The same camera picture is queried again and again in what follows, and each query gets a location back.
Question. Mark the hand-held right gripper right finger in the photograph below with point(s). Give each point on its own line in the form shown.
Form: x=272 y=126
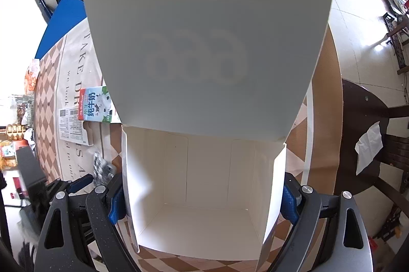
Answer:
x=290 y=201

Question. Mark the white box with green print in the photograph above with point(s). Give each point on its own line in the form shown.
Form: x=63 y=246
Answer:
x=207 y=67

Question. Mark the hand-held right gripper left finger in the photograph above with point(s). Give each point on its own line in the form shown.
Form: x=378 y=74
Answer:
x=115 y=205

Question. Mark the blue folded mat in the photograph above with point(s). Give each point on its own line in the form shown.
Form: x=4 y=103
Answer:
x=60 y=26

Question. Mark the silver blister pack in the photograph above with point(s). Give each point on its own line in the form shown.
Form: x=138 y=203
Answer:
x=102 y=166

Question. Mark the brown checkered tablecloth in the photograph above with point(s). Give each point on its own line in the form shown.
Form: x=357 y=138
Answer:
x=76 y=74

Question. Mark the flattened white printed carton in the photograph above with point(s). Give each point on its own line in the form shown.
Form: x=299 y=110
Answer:
x=72 y=125

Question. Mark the orange box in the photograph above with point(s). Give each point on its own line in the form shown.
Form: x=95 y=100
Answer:
x=7 y=157

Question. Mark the orange snack packet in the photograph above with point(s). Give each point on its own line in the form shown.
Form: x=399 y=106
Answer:
x=32 y=77

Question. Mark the black weight bench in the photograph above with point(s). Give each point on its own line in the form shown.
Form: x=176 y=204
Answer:
x=399 y=32

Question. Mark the white tissue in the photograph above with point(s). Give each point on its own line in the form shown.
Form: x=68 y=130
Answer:
x=369 y=147

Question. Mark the brown wooden chair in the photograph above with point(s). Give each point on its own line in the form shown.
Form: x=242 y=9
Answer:
x=361 y=106

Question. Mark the small milk carton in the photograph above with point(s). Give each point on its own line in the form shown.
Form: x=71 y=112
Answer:
x=96 y=104

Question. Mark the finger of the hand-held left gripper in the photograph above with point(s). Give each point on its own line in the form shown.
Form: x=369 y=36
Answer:
x=80 y=183

